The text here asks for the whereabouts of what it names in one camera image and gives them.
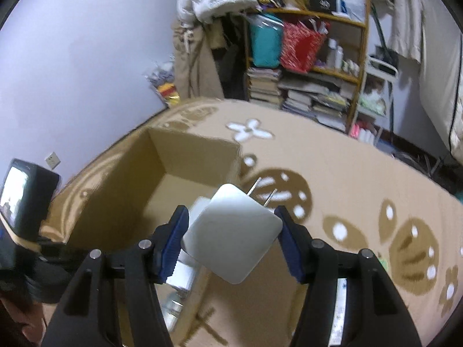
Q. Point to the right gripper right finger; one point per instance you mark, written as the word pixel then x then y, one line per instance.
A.
pixel 375 314

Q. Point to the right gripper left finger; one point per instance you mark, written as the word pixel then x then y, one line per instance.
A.
pixel 87 313

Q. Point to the white power adapter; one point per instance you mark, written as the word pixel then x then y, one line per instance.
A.
pixel 233 230

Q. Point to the white tube with blue text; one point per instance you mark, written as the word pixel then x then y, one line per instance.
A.
pixel 337 328

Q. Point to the beige butterfly patterned blanket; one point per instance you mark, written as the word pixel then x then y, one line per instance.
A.
pixel 347 193

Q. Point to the open cardboard box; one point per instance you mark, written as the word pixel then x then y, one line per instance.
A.
pixel 131 189

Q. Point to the white metal utility cart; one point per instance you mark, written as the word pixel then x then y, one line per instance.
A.
pixel 374 102

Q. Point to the stack of books right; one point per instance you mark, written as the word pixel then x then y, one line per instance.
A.
pixel 319 100

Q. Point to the stack of books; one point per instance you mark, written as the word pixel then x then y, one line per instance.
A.
pixel 263 87
pixel 319 100

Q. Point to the cream padded chair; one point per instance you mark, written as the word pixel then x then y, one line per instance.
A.
pixel 441 74

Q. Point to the plush toys in bag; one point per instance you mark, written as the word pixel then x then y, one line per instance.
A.
pixel 161 78

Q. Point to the beige trench coat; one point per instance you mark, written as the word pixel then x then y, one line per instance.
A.
pixel 195 73

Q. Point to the stack of books left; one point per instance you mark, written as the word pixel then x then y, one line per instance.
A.
pixel 263 87

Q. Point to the wooden bookshelf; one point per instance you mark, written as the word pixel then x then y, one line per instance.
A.
pixel 349 34

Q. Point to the red patterned gift bag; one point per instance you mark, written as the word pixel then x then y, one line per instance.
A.
pixel 300 47

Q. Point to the teal storage bag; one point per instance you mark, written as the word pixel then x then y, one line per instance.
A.
pixel 266 33

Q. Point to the white wall socket upper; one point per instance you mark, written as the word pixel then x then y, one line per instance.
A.
pixel 52 160

